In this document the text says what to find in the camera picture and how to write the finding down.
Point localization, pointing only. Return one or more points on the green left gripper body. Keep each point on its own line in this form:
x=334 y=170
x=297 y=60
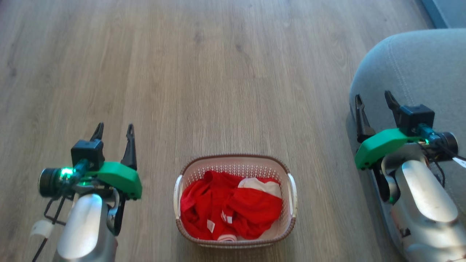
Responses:
x=117 y=177

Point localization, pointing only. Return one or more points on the grey fabric sofa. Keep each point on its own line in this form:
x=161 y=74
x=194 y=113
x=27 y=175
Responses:
x=411 y=65

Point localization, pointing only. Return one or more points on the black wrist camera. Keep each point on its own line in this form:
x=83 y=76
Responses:
x=86 y=154
x=417 y=116

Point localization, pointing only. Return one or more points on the red garment white striped cuffs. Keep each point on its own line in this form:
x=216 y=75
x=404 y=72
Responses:
x=202 y=207

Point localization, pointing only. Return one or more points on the white plastic laundry basket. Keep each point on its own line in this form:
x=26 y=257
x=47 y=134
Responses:
x=280 y=171

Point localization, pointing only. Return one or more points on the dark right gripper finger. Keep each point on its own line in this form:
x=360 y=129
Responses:
x=392 y=103
x=362 y=122

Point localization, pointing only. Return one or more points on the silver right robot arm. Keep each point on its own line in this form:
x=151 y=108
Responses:
x=424 y=203

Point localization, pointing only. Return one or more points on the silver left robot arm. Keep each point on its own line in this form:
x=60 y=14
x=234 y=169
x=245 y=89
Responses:
x=84 y=229

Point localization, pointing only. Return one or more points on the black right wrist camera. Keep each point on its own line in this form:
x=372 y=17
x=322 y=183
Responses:
x=417 y=116

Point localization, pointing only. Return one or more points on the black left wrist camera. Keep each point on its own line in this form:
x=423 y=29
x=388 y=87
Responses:
x=86 y=154

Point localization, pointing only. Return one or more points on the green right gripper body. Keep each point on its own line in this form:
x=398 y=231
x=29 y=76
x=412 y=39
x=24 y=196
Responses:
x=380 y=145

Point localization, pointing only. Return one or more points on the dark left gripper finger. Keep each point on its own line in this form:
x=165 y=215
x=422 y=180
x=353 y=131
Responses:
x=129 y=149
x=97 y=131

